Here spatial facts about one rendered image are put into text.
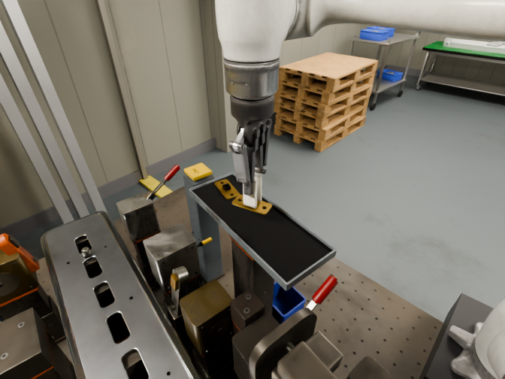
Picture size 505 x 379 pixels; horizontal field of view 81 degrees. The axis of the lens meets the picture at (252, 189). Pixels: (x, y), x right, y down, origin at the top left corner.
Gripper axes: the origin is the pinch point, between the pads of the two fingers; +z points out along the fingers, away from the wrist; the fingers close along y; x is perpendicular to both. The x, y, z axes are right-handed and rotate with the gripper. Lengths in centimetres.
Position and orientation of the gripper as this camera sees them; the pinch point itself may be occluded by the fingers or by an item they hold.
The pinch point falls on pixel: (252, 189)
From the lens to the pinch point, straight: 62.5
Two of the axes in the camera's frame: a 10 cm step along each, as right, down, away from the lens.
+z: 0.1, 8.1, 5.8
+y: -4.6, 5.2, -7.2
